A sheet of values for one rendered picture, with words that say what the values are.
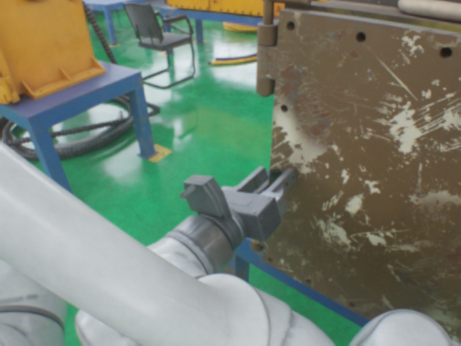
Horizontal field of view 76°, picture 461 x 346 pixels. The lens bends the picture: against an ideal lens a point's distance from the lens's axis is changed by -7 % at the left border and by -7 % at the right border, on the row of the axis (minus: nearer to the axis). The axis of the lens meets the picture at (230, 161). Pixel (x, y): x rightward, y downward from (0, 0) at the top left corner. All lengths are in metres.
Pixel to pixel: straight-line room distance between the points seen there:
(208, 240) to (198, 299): 0.20
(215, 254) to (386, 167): 0.27
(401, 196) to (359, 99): 0.16
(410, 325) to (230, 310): 0.19
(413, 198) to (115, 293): 0.43
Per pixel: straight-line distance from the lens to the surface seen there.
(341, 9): 0.48
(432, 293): 0.64
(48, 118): 1.86
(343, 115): 0.49
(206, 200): 0.43
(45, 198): 0.21
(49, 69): 2.15
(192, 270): 0.37
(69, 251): 0.20
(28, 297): 0.57
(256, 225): 0.46
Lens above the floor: 1.30
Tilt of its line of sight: 35 degrees down
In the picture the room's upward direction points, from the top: 1 degrees counter-clockwise
